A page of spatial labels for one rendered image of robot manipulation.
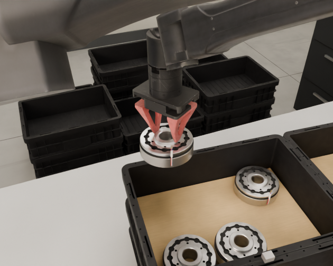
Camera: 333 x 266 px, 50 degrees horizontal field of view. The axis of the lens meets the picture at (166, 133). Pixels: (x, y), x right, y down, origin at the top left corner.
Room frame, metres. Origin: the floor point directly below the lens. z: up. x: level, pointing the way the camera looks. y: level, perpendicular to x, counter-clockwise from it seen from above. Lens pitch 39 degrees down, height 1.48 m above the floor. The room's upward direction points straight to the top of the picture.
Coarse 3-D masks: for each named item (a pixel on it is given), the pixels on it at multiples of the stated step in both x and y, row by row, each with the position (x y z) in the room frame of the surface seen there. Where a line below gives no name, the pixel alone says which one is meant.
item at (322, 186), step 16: (224, 144) 0.64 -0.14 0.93; (240, 144) 0.64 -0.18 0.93; (288, 144) 0.64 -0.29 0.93; (144, 160) 0.58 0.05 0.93; (128, 176) 0.54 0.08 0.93; (128, 192) 0.49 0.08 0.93; (144, 224) 0.41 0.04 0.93; (144, 240) 0.38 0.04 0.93; (304, 240) 0.38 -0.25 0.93; (320, 240) 0.38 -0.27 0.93; (144, 256) 0.36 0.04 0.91; (256, 256) 0.35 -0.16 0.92
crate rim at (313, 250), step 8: (312, 248) 0.36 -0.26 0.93; (320, 248) 0.36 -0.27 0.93; (328, 248) 0.36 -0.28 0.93; (280, 256) 0.34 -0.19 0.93; (288, 256) 0.34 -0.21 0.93; (296, 256) 0.34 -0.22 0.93; (304, 256) 0.34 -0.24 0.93; (248, 264) 0.33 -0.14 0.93; (256, 264) 0.33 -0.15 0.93; (264, 264) 0.33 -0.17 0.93; (272, 264) 0.33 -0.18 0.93; (280, 264) 0.33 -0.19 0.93
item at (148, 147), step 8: (160, 128) 0.56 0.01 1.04; (184, 128) 0.56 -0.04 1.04; (144, 136) 0.53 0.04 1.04; (152, 136) 0.53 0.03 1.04; (184, 136) 0.53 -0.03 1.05; (192, 136) 0.53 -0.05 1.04; (144, 144) 0.51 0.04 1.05; (152, 144) 0.51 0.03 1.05; (176, 144) 0.50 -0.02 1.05; (184, 144) 0.51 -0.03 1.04; (152, 152) 0.48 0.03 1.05; (160, 152) 0.48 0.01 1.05; (168, 152) 0.48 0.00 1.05; (176, 152) 0.48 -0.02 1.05
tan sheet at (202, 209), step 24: (168, 192) 0.58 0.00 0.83; (192, 192) 0.58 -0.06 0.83; (216, 192) 0.58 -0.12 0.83; (288, 192) 0.58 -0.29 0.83; (144, 216) 0.51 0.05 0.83; (168, 216) 0.51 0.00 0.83; (192, 216) 0.51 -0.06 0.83; (216, 216) 0.51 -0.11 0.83; (240, 216) 0.51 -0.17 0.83; (264, 216) 0.51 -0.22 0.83; (288, 216) 0.51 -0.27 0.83; (168, 240) 0.45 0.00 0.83; (288, 240) 0.45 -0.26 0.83; (216, 264) 0.39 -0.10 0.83
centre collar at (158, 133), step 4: (168, 128) 0.55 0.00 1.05; (156, 132) 0.54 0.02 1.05; (160, 132) 0.54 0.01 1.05; (164, 132) 0.54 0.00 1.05; (168, 132) 0.54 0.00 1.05; (156, 136) 0.52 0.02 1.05; (156, 140) 0.51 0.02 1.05; (160, 140) 0.51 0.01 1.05; (164, 140) 0.51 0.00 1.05; (168, 140) 0.51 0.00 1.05; (172, 140) 0.51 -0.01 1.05; (160, 144) 0.50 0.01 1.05; (164, 144) 0.50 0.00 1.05; (168, 144) 0.50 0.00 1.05; (172, 144) 0.50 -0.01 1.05
